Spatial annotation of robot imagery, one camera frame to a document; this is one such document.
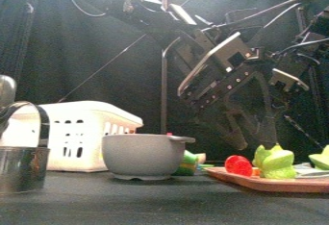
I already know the grey toy cleaver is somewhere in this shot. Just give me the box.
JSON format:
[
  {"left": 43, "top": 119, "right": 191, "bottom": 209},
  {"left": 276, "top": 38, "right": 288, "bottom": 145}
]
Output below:
[{"left": 294, "top": 162, "right": 329, "bottom": 180}]

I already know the red toy tomato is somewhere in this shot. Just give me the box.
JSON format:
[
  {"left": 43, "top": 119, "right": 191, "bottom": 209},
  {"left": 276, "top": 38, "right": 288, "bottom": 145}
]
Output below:
[{"left": 224, "top": 154, "right": 254, "bottom": 178}]

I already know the green toy lettuce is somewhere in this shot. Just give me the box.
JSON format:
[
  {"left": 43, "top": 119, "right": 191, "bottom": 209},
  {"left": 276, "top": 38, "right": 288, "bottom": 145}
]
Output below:
[{"left": 250, "top": 143, "right": 298, "bottom": 180}]

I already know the green and yellow toy cup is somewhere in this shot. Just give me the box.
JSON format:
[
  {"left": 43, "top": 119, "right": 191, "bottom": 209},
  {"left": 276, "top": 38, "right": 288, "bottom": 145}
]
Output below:
[{"left": 171, "top": 149, "right": 201, "bottom": 177}]

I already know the light green toy vegetable piece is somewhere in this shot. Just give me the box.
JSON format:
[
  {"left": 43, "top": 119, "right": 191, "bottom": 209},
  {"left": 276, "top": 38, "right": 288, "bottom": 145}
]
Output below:
[{"left": 308, "top": 144, "right": 329, "bottom": 171}]

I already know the wooden plate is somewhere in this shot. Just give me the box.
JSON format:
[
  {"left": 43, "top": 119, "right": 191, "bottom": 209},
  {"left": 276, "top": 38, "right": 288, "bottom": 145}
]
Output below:
[{"left": 203, "top": 165, "right": 329, "bottom": 194}]

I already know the grey toy pot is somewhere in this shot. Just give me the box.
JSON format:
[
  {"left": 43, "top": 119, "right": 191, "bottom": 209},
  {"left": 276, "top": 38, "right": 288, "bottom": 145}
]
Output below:
[{"left": 101, "top": 133, "right": 197, "bottom": 182}]

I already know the white plastic slotted basket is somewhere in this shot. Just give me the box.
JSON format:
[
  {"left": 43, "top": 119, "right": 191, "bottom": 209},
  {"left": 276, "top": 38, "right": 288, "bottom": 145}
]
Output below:
[{"left": 8, "top": 100, "right": 146, "bottom": 173}]

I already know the metal frame pole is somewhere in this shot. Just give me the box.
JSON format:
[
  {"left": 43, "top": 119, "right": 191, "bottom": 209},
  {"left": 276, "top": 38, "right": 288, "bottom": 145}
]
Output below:
[{"left": 159, "top": 0, "right": 170, "bottom": 135}]

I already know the stainless steel pot with handle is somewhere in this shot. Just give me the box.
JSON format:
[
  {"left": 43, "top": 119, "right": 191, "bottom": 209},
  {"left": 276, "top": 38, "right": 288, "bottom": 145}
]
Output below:
[{"left": 0, "top": 74, "right": 51, "bottom": 195}]

